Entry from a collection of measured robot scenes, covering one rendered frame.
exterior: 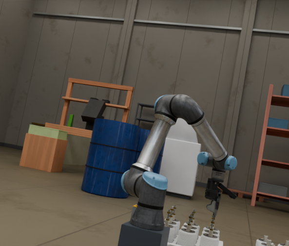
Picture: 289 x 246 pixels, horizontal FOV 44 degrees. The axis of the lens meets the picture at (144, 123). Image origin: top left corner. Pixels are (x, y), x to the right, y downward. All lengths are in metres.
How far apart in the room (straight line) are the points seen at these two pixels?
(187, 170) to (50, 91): 6.95
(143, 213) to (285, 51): 9.36
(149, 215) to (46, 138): 5.03
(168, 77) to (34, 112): 4.50
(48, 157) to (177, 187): 2.26
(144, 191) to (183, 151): 4.43
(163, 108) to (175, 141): 4.26
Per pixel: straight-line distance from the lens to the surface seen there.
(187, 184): 5.99
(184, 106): 1.69
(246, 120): 10.16
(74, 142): 9.14
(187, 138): 6.04
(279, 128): 7.45
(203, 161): 1.95
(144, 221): 1.57
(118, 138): 4.49
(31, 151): 6.60
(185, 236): 1.96
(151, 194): 1.57
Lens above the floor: 0.61
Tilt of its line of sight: 5 degrees up
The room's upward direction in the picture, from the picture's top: 11 degrees clockwise
